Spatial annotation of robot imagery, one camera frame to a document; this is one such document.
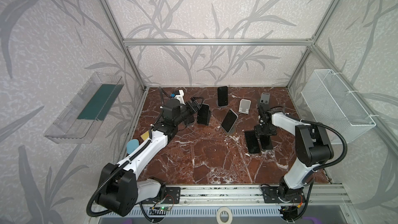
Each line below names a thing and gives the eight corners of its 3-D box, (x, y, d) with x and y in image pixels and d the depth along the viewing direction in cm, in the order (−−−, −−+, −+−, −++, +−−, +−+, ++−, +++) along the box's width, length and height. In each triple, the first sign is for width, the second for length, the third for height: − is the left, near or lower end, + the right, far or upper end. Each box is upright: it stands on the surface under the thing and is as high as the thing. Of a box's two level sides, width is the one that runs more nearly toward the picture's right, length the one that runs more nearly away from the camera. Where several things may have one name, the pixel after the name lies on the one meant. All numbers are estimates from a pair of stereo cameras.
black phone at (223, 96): (217, 107, 110) (218, 96, 100) (217, 97, 116) (218, 86, 106) (226, 107, 110) (228, 96, 100) (226, 97, 116) (227, 86, 106)
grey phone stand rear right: (258, 105, 112) (261, 99, 106) (259, 99, 116) (262, 92, 110) (266, 107, 111) (269, 100, 105) (266, 100, 115) (269, 93, 109)
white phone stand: (238, 112, 108) (240, 105, 101) (239, 105, 112) (241, 98, 105) (248, 114, 107) (250, 106, 100) (248, 107, 111) (251, 100, 104)
